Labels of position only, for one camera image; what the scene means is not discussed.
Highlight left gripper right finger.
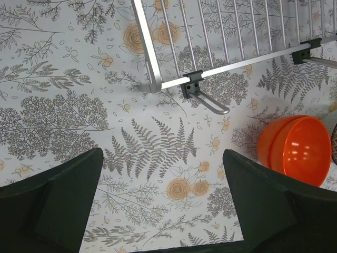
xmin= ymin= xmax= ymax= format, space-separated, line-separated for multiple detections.
xmin=223 ymin=149 xmax=336 ymax=252

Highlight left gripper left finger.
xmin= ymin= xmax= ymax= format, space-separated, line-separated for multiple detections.
xmin=1 ymin=148 xmax=103 ymax=252

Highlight orange bowl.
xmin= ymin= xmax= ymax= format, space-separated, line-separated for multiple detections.
xmin=269 ymin=116 xmax=332 ymax=187
xmin=257 ymin=115 xmax=305 ymax=168

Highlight floral table mat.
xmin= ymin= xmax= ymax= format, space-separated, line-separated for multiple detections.
xmin=1 ymin=1 xmax=336 ymax=252

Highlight metal wire dish rack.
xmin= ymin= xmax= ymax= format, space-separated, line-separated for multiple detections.
xmin=131 ymin=1 xmax=336 ymax=114

